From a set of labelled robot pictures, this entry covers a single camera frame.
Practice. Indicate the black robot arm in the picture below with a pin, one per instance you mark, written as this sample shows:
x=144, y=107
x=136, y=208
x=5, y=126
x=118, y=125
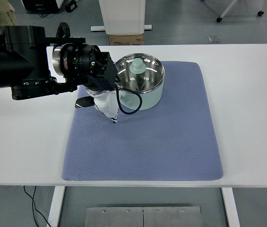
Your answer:
x=34, y=65

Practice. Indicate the rolling chair base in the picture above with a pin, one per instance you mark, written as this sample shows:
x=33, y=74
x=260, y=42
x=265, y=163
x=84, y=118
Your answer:
x=243, y=8

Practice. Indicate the white table leg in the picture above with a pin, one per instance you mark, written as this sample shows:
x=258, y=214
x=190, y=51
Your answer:
x=56, y=206
x=230, y=207

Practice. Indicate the white table leg left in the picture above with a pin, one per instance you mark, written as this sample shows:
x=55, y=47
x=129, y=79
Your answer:
x=56, y=206

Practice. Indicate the cardboard box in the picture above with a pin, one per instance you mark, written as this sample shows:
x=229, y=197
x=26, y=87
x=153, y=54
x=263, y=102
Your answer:
x=116, y=40

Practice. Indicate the blue quilted mat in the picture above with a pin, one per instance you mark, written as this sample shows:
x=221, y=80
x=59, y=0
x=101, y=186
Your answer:
x=172, y=141

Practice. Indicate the glass lid with green knob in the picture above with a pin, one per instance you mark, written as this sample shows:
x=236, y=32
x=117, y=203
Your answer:
x=140, y=72

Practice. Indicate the green pot with handle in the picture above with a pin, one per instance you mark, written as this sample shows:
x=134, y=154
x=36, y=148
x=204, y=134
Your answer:
x=130, y=99

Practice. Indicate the white table leg right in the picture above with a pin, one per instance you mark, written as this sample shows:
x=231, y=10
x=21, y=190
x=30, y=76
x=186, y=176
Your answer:
x=230, y=207

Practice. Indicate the grey floor socket plate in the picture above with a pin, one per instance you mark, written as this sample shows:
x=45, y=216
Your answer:
x=214, y=39

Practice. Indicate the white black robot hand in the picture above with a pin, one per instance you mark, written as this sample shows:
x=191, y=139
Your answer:
x=104, y=101

